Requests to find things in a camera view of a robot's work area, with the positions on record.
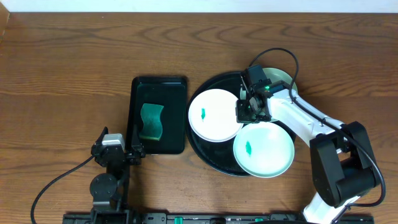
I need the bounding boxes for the mint green plate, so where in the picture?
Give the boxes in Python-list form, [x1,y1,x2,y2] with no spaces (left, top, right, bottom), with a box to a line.
[239,67,292,100]
[233,122,295,178]

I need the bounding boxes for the round black tray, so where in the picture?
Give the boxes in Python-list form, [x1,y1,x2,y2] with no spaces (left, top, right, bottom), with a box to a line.
[187,72,296,176]

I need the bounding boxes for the black rectangular tray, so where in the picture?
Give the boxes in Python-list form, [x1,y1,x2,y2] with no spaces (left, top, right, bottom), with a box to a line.
[126,77,187,154]

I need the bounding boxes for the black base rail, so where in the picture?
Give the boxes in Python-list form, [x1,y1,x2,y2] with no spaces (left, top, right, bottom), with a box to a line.
[62,212,374,224]

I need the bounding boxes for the green sponge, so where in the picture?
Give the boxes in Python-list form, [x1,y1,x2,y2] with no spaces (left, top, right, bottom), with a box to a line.
[139,103,164,141]

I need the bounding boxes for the white plate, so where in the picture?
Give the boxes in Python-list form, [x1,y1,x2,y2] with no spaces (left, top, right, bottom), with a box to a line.
[188,89,243,142]

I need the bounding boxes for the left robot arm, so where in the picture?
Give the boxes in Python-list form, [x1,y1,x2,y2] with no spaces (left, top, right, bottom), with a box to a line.
[90,126,146,224]

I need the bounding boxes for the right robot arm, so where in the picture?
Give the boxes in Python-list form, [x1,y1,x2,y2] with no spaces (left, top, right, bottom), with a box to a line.
[236,80,386,223]

